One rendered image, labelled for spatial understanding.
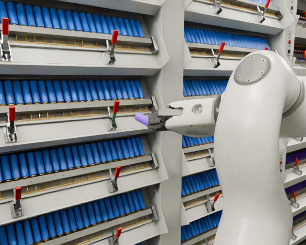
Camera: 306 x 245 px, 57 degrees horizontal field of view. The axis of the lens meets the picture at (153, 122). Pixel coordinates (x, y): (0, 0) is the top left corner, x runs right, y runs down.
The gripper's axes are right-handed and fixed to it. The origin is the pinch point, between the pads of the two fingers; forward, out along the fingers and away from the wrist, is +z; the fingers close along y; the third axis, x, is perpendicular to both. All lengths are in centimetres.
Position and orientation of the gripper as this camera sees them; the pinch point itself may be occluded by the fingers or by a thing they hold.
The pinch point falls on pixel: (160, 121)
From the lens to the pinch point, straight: 58.4
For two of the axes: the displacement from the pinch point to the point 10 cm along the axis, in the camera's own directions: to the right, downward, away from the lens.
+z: -7.3, 0.7, 6.8
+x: 1.0, -9.7, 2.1
